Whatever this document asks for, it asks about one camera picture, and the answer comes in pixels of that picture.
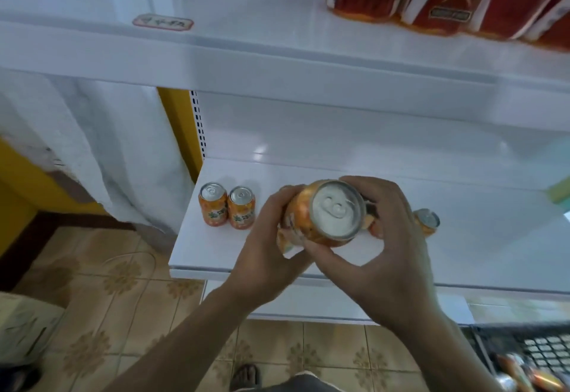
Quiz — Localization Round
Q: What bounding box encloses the person's left hand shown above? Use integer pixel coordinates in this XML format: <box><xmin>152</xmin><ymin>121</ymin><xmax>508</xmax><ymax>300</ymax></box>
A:
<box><xmin>223</xmin><ymin>184</ymin><xmax>315</xmax><ymax>308</ymax></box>

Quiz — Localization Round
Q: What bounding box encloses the person's right hand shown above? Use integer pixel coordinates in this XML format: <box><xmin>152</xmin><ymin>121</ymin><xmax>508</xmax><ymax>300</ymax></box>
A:
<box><xmin>303</xmin><ymin>176</ymin><xmax>439</xmax><ymax>330</ymax></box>

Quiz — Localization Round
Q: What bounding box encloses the white metal shelf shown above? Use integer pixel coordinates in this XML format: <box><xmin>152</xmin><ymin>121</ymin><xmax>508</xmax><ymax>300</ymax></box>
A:
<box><xmin>0</xmin><ymin>0</ymin><xmax>570</xmax><ymax>326</ymax></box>

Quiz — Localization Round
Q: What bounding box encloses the grey plastic crate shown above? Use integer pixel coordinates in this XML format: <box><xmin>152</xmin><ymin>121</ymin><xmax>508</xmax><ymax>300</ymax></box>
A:
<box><xmin>461</xmin><ymin>322</ymin><xmax>570</xmax><ymax>392</ymax></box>

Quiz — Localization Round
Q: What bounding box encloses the person's left forearm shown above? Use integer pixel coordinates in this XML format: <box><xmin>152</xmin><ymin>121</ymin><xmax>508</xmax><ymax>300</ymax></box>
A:
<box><xmin>102</xmin><ymin>285</ymin><xmax>264</xmax><ymax>392</ymax></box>

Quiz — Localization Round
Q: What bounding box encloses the person's grey shirt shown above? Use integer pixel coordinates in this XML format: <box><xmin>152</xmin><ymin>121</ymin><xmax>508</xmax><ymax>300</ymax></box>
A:
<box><xmin>236</xmin><ymin>371</ymin><xmax>344</xmax><ymax>392</ymax></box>

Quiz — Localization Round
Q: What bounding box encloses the white bamboo print curtain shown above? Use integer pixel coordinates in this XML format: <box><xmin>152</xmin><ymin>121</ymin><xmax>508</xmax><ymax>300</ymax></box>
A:
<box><xmin>0</xmin><ymin>69</ymin><xmax>195</xmax><ymax>237</ymax></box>

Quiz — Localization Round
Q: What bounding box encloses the flat cardboard box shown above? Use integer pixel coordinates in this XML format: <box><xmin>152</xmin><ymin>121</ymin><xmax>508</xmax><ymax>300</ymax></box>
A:
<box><xmin>0</xmin><ymin>292</ymin><xmax>65</xmax><ymax>366</ymax></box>

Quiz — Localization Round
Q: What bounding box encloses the dark wrapped bundle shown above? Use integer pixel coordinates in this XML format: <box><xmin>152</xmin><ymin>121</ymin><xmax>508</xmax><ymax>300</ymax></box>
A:
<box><xmin>0</xmin><ymin>365</ymin><xmax>44</xmax><ymax>392</ymax></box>

